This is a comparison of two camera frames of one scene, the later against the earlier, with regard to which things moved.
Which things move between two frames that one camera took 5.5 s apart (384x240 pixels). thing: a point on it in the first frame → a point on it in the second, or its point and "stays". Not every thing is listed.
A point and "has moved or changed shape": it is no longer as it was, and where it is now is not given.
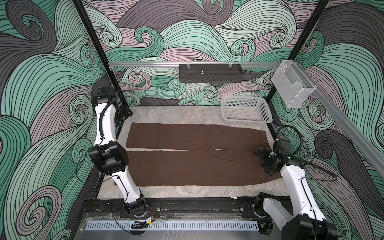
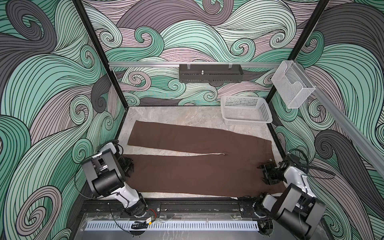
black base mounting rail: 175,209 stays
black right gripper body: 267,160 → 272,174
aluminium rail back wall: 169,65 stays
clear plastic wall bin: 292,84 stays
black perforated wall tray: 210,73 stays
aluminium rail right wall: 369,142 stays
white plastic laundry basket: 245,110 stays
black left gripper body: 122,113 → 125,163
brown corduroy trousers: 180,154 has moved or changed shape
